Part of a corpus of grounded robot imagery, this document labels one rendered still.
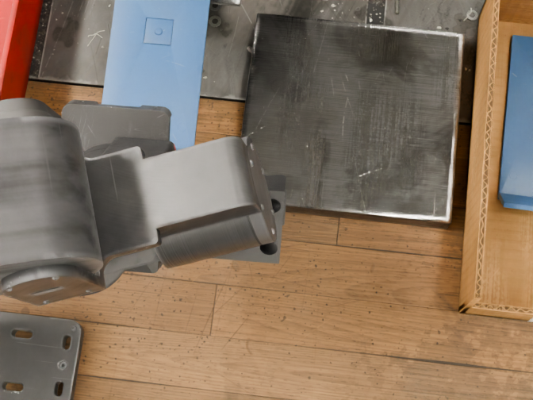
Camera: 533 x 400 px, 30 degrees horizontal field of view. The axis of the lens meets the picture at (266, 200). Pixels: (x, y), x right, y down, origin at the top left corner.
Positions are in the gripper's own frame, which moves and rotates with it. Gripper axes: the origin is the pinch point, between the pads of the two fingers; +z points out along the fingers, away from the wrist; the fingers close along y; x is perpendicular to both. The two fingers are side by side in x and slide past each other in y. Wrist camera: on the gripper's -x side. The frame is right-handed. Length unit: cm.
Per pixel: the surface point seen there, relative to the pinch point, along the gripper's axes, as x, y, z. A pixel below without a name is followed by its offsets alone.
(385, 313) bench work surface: -19.0, -12.2, 4.2
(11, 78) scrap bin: 11.6, 2.8, 9.3
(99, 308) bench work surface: 3.1, -13.7, 4.0
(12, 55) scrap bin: 11.6, 4.6, 9.4
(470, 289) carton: -24.4, -8.2, 0.4
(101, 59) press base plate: 5.7, 4.0, 14.8
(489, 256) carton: -26.7, -7.5, 6.2
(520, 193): -28.9, -2.9, 8.5
